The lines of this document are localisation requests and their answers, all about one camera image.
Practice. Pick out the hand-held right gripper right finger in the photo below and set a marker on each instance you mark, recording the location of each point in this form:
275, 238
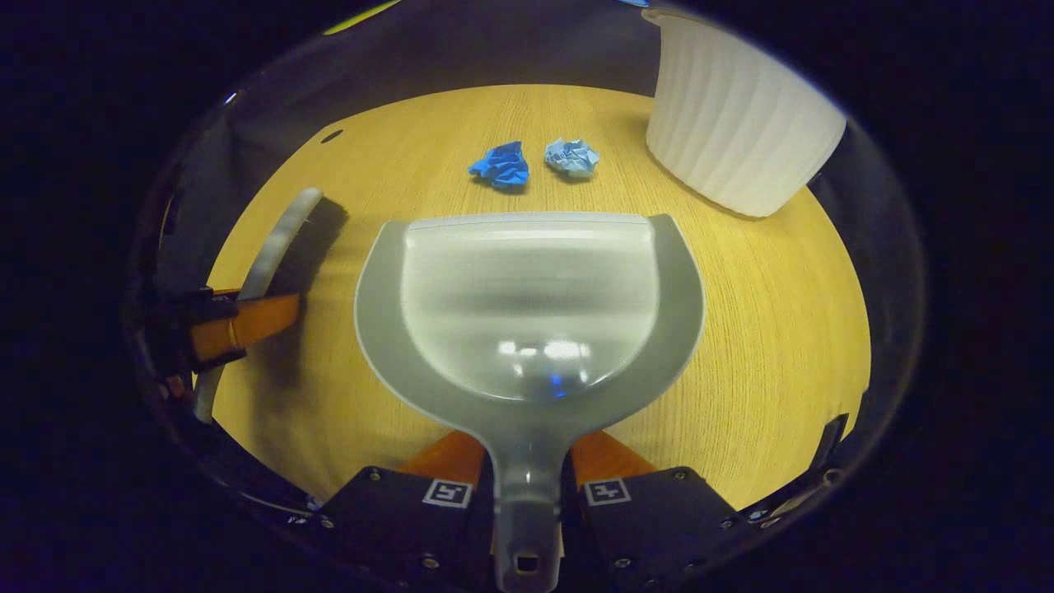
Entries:
650, 523

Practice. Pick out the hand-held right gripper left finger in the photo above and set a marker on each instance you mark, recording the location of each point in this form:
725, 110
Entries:
395, 519

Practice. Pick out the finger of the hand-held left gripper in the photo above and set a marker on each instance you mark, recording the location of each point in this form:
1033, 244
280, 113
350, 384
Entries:
210, 311

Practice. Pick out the small grey broom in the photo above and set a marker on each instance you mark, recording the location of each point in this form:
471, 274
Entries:
284, 226

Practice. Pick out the small grey dustpan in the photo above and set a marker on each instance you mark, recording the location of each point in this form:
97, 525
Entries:
527, 313

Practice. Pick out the dark blue paper ball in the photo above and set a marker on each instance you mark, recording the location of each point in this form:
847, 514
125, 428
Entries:
502, 167

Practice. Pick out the light blue paper ball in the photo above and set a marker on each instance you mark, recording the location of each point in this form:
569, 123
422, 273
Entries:
572, 158

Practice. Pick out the white ribbed garbage bin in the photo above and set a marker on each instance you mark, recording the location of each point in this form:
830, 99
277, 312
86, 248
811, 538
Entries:
733, 123

